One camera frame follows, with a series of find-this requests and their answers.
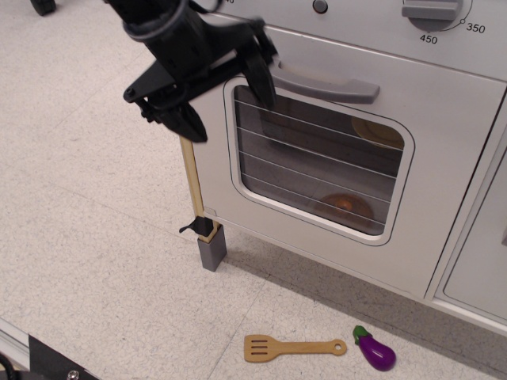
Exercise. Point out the white toy oven door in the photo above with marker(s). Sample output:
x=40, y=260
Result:
x=262, y=170

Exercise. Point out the small grey round button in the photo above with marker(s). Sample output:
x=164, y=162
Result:
x=320, y=6

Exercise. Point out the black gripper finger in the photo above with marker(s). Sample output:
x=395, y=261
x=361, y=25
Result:
x=176, y=115
x=254, y=63

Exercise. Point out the purple toy eggplant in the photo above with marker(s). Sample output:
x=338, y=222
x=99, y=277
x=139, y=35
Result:
x=379, y=356

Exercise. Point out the wooden toy spatula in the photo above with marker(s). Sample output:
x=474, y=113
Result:
x=262, y=348

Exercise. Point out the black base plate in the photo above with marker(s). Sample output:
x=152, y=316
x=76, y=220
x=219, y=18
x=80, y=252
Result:
x=51, y=364

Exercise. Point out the yellow toy plate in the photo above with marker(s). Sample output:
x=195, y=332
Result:
x=378, y=134

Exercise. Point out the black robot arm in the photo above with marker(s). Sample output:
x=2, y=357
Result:
x=126, y=10

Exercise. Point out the orange toy pot lid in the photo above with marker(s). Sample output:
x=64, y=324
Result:
x=346, y=209

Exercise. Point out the white toy kitchen cabinet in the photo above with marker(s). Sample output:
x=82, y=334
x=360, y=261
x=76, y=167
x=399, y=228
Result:
x=475, y=43

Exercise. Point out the grey cabinet foot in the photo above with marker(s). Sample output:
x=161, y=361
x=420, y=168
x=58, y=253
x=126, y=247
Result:
x=212, y=253

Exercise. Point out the grey temperature knob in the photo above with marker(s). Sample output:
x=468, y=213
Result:
x=431, y=15

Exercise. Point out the black tape piece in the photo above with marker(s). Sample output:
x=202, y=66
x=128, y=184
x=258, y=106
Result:
x=200, y=225

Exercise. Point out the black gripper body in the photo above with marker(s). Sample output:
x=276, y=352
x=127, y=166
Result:
x=191, y=55

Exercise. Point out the black caster wheel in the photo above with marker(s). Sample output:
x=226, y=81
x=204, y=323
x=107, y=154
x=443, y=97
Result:
x=44, y=7

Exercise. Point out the white cupboard door right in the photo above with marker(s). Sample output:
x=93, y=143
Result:
x=475, y=277

